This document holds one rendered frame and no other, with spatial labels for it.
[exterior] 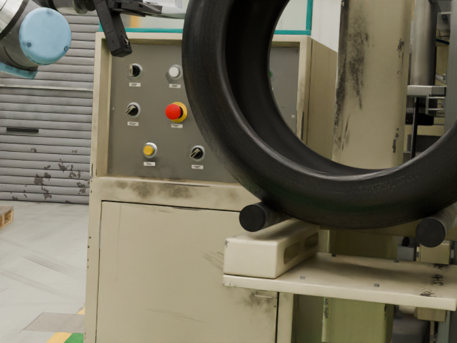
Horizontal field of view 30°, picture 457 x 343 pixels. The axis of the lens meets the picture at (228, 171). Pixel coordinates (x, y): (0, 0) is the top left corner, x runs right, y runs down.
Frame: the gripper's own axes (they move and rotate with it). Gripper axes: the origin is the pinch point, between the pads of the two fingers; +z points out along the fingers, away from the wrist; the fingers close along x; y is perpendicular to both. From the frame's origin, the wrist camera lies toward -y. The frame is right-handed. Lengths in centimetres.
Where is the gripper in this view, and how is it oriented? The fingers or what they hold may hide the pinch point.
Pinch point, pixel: (186, 16)
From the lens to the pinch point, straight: 152.2
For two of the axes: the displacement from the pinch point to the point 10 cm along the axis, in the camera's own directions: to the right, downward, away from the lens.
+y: 1.6, -9.8, -0.9
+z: 9.4, 1.8, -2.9
